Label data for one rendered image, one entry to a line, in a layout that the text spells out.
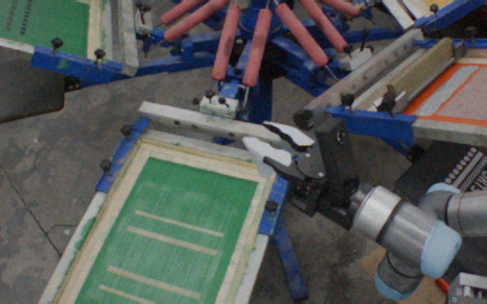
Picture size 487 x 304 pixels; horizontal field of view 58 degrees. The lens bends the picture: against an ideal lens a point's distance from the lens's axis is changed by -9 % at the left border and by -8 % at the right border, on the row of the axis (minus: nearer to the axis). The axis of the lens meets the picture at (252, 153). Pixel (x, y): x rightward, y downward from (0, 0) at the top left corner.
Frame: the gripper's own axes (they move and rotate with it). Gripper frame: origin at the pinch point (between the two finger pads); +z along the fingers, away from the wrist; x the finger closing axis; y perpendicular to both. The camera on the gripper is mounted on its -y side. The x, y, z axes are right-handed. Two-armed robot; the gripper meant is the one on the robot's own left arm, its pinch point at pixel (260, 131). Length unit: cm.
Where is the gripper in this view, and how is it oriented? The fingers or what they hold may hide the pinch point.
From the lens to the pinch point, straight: 76.0
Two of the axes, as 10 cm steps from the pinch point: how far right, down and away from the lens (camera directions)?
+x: 6.2, -5.1, 5.9
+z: -7.8, -4.8, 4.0
